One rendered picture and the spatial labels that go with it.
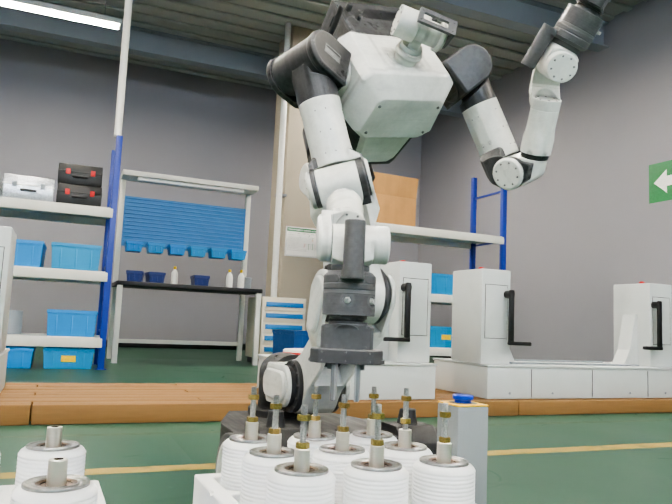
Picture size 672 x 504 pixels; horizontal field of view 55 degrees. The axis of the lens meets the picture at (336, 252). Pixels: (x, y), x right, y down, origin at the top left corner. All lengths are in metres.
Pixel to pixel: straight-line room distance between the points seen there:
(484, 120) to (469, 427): 0.74
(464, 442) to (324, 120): 0.69
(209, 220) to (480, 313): 4.08
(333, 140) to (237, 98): 8.80
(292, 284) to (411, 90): 6.13
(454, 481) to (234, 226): 6.31
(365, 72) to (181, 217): 5.76
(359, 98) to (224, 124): 8.54
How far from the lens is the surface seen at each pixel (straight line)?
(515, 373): 3.79
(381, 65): 1.45
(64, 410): 2.90
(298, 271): 7.53
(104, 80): 9.85
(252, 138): 10.00
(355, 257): 1.02
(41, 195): 5.70
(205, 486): 1.15
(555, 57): 1.52
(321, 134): 1.33
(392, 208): 6.49
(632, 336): 4.64
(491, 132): 1.62
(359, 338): 1.05
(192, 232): 7.08
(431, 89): 1.51
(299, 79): 1.38
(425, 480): 1.02
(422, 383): 3.45
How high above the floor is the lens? 0.46
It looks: 6 degrees up
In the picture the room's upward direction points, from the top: 3 degrees clockwise
